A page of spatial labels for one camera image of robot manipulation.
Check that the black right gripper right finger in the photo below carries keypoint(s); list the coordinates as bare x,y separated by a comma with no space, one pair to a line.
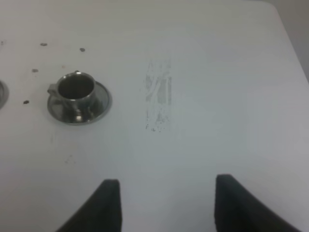
237,210

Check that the right stainless steel teacup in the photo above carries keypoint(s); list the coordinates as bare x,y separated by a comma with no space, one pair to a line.
75,91

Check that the right stainless steel saucer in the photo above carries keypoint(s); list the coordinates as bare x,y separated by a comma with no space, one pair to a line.
91,114

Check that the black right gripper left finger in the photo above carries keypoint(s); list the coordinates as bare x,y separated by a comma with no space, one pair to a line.
102,212

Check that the left stainless steel saucer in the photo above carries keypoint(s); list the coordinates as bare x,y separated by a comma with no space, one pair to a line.
4,94

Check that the stainless steel saucer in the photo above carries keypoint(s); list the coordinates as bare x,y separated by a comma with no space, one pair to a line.
4,94
91,114

